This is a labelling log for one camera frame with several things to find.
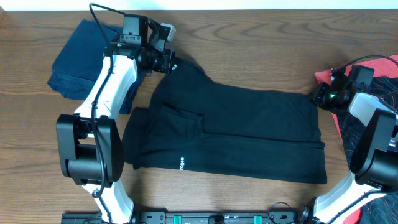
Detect black t-shirt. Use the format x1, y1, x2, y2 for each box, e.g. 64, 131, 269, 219
122, 58, 327, 184

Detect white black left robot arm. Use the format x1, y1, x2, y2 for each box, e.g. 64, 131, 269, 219
56, 44, 175, 223

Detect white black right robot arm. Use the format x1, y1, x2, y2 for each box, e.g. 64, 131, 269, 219
304, 83, 397, 223

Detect black swirl patterned garment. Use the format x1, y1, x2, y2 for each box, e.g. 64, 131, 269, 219
341, 92, 397, 210

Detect red cloth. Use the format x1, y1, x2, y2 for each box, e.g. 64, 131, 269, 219
333, 58, 397, 223

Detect folded navy blue shorts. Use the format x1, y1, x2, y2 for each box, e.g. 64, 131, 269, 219
47, 18, 147, 115

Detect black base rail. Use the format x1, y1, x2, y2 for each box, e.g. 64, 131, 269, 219
60, 210, 308, 224

